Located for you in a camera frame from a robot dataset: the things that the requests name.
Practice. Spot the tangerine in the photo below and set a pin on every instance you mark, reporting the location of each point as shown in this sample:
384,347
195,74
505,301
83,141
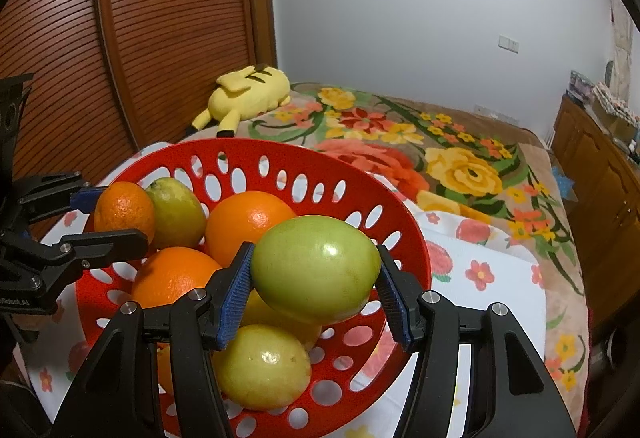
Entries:
125,213

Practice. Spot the stack of small boxes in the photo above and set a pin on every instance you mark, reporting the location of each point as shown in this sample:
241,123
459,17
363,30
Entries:
581,88

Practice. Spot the round grey fan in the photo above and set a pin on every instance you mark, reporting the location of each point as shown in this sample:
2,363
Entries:
609,73

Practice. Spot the large green oval fruit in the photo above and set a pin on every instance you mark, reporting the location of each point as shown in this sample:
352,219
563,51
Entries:
315,268

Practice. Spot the beige curtain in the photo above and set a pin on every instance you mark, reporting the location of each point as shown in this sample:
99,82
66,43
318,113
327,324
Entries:
622,38

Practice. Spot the red perforated plastic basket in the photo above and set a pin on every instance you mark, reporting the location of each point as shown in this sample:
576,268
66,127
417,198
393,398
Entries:
350,198

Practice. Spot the floral blanket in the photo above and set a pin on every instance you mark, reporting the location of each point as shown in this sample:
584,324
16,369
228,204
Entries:
450,158

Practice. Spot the dark round object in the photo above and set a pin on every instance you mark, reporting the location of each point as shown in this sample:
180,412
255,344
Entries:
617,343

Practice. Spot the yellow-green round fruit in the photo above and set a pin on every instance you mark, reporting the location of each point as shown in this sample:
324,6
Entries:
262,368
300,333

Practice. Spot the green round fruit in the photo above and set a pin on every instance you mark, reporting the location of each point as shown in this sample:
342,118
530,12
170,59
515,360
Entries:
177,218

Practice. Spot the cardboard box with patterned cloth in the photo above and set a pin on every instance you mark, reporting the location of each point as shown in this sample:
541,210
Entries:
617,113

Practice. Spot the white floral tablecloth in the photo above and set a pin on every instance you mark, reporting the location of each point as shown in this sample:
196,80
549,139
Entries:
490,278

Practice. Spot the yellow plush toy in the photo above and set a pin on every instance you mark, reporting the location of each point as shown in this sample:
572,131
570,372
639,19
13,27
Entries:
250,90

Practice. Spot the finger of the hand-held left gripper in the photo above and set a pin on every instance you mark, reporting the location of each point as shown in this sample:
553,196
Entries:
100,248
60,193

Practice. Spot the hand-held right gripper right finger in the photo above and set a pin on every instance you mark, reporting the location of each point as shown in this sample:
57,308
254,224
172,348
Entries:
395,305

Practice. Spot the wooden slatted wardrobe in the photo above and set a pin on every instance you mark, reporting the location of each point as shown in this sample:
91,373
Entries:
175,18

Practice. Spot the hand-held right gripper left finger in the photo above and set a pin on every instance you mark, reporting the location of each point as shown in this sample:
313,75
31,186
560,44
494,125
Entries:
235,298

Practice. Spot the wooden cabinet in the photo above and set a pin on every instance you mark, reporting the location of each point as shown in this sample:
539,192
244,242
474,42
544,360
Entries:
600,178

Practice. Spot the white light switch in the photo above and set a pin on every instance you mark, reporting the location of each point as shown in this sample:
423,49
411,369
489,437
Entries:
509,43

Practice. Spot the large orange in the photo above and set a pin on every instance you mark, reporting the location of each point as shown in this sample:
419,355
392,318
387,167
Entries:
170,275

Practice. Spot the blue cloth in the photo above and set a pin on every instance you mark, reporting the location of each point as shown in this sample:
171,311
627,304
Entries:
564,183

